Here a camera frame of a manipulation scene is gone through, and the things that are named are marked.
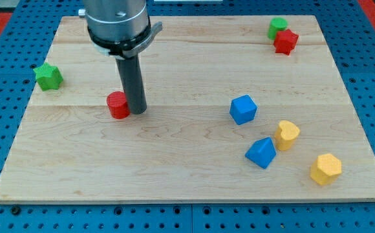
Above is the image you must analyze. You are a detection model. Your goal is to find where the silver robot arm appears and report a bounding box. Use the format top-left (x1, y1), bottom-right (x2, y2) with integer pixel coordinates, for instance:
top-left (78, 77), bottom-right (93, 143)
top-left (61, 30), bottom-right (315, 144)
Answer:
top-left (83, 0), bottom-right (163, 60)

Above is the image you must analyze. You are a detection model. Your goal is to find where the wooden board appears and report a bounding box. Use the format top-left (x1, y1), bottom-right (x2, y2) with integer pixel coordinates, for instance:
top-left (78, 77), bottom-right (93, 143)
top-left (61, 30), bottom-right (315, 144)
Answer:
top-left (0, 15), bottom-right (375, 205)

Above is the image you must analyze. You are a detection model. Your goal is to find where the blue cube block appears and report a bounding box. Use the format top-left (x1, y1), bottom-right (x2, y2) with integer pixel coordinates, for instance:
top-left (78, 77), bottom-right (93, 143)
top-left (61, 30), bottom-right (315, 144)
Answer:
top-left (230, 94), bottom-right (258, 125)

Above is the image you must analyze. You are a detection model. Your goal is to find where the red cylinder block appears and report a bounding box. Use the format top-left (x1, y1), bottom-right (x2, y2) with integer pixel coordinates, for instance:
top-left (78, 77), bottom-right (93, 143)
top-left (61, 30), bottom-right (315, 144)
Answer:
top-left (106, 91), bottom-right (130, 119)

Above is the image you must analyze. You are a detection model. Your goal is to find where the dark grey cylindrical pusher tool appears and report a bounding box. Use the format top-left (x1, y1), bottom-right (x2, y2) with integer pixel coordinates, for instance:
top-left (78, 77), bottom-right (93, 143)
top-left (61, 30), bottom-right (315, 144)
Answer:
top-left (116, 56), bottom-right (147, 115)

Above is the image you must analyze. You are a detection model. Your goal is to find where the blue triangular prism block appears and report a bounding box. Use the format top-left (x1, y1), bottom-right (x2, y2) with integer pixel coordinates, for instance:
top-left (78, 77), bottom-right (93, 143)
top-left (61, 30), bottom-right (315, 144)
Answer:
top-left (245, 137), bottom-right (277, 169)

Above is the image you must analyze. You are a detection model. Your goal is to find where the yellow heart block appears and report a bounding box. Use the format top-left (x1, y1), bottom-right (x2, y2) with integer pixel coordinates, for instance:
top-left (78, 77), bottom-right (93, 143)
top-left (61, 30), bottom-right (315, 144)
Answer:
top-left (274, 120), bottom-right (301, 151)

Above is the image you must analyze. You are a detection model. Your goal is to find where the red star block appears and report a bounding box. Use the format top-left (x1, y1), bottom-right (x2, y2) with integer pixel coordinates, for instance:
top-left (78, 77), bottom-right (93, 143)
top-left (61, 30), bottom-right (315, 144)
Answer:
top-left (273, 29), bottom-right (299, 56)

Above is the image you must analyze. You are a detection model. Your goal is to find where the green cylinder block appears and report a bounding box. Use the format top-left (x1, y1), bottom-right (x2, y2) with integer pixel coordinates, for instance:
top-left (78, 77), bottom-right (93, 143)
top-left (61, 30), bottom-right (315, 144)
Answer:
top-left (267, 17), bottom-right (288, 40)

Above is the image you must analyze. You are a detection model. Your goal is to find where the green star block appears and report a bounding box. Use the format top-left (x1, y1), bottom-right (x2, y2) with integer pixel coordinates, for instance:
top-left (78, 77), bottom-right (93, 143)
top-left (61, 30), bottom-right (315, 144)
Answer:
top-left (33, 62), bottom-right (63, 91)

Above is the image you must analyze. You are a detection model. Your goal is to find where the yellow hexagon block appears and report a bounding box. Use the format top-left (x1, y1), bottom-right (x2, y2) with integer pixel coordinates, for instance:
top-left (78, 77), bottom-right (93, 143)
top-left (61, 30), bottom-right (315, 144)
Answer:
top-left (310, 153), bottom-right (342, 186)

